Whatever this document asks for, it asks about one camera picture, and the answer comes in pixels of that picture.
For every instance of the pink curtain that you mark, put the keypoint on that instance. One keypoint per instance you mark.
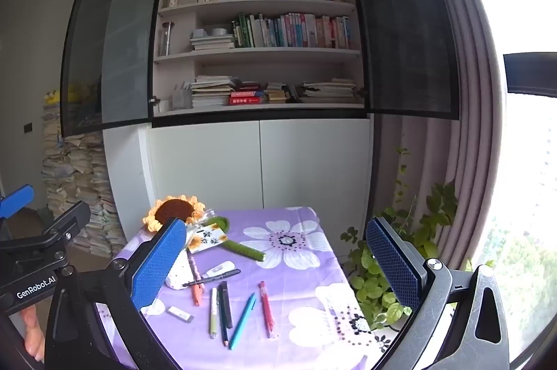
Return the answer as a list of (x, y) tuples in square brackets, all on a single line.
[(448, 91)]

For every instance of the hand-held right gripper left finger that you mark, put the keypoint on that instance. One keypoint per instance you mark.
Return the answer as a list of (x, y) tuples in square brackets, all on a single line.
[(156, 265)]

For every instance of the white spotted pen holder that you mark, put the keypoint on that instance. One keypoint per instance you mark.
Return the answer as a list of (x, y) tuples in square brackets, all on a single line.
[(179, 276)]

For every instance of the red pen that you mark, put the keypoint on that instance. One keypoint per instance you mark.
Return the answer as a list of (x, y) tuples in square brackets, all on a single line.
[(266, 309)]

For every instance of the white sunflower gift tag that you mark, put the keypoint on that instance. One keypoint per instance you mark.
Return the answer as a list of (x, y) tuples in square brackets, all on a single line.
[(209, 241)]

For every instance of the white bookcase cabinet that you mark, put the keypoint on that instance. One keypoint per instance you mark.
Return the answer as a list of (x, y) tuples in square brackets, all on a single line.
[(261, 161)]

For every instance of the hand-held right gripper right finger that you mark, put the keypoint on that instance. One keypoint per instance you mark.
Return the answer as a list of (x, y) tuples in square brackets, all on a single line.
[(394, 265)]

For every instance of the thin dark pencil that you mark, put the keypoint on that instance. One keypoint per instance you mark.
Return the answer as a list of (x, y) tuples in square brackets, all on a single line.
[(224, 335)]

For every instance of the black pen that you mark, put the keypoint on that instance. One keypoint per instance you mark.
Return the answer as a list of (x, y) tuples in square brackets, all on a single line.
[(217, 277)]

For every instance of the dark glass cabinet door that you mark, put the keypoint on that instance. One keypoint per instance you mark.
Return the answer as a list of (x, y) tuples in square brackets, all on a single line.
[(113, 48), (404, 26)]

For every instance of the black marker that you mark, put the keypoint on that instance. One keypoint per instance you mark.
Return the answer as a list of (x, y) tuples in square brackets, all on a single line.
[(227, 307)]

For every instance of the small stack of yellowish books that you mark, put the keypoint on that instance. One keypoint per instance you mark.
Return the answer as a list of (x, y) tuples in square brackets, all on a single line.
[(276, 93)]

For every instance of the black chair back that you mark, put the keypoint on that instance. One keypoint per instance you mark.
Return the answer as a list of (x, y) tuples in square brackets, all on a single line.
[(531, 74)]

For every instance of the stack of red books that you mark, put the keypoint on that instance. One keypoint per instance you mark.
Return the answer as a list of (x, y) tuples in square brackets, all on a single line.
[(247, 95)]

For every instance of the tall pile of papers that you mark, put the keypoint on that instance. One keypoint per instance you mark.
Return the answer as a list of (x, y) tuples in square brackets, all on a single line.
[(78, 187)]

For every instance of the stack of white books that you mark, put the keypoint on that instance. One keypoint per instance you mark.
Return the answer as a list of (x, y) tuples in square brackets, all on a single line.
[(211, 91)]

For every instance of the silver metal bottle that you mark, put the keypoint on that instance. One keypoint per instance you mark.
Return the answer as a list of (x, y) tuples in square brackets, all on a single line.
[(166, 38)]

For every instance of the purple floral tablecloth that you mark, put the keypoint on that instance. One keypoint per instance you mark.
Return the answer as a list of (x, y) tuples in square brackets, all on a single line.
[(296, 278)]

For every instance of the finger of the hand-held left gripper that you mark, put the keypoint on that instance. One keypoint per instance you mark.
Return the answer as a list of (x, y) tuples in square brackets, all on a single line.
[(69, 222), (17, 200)]

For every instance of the black wall socket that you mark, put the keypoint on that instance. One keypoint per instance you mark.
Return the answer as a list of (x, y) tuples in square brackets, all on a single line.
[(28, 128)]

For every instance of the wide stack of papers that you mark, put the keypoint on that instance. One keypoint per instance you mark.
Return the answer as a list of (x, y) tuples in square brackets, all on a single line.
[(328, 91)]

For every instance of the green and white pen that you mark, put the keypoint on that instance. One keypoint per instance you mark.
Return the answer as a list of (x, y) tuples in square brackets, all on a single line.
[(213, 315)]

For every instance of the flat stack of grey books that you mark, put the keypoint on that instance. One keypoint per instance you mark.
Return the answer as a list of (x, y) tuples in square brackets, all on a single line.
[(212, 43)]

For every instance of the white correction tape dispenser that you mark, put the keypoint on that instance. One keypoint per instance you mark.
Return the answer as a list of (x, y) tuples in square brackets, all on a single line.
[(219, 267)]

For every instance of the white eraser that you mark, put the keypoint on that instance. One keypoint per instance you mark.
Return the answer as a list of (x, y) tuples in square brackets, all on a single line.
[(179, 313)]

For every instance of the crochet sunflower with green stem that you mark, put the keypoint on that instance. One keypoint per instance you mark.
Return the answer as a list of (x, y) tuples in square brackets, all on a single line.
[(174, 210)]

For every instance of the pink patterned orange pen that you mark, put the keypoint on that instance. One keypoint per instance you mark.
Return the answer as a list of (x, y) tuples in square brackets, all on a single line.
[(197, 295)]

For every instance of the row of books green spines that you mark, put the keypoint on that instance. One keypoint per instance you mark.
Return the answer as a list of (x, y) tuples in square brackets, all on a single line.
[(291, 31)]

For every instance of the green potted plant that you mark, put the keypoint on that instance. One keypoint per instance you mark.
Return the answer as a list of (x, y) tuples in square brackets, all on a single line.
[(378, 278)]

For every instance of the person's left hand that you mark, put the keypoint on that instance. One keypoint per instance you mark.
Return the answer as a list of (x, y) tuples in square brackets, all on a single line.
[(34, 335)]

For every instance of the blue pen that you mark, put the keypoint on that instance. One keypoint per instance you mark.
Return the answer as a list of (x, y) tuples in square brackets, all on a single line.
[(242, 322)]

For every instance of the yellow plush toy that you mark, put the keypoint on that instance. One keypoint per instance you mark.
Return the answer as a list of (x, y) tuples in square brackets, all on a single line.
[(53, 96)]

